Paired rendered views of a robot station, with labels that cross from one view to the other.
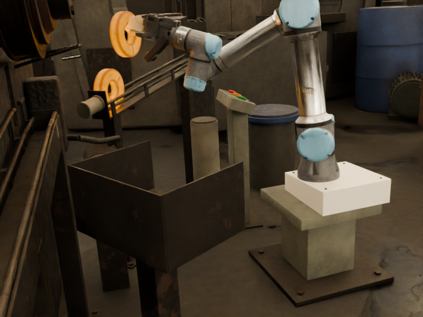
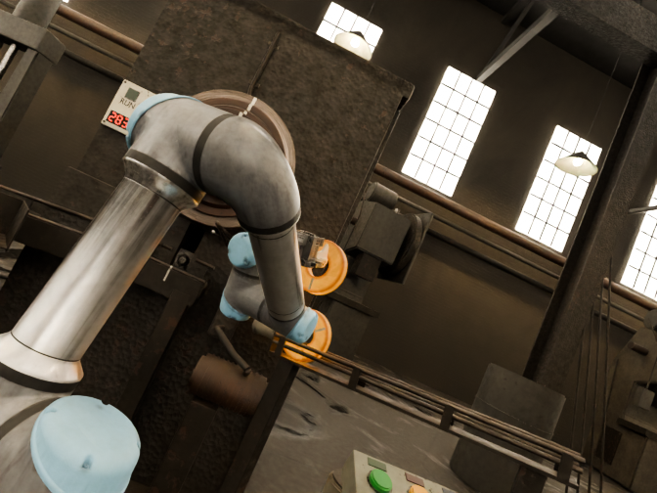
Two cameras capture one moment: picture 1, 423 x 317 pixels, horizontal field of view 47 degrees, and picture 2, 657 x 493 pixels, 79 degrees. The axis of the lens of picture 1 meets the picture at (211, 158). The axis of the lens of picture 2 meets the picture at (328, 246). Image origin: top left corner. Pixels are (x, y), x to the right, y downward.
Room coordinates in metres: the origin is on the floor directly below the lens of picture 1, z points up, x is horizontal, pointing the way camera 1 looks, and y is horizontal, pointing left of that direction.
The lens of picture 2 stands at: (1.87, -0.84, 0.85)
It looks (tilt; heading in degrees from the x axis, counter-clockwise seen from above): 6 degrees up; 96
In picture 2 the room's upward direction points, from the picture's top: 25 degrees clockwise
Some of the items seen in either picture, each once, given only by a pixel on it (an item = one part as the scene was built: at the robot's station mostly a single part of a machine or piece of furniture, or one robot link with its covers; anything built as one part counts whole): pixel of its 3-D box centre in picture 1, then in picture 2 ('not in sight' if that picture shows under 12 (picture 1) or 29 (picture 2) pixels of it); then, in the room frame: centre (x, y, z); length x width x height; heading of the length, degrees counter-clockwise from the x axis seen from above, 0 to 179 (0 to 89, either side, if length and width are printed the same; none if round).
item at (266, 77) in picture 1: (244, 78); not in sight; (3.96, -0.30, 0.39); 1.03 x 0.83 x 0.77; 117
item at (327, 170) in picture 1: (318, 163); not in sight; (1.66, -0.38, 0.43); 0.15 x 0.15 x 0.10
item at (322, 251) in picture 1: (316, 236); not in sight; (1.66, -0.39, 0.13); 0.40 x 0.40 x 0.26; 19
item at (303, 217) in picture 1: (318, 200); not in sight; (1.66, -0.39, 0.28); 0.32 x 0.32 x 0.04; 19
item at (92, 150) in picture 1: (107, 215); (198, 448); (1.65, 0.39, 0.27); 0.22 x 0.13 x 0.53; 12
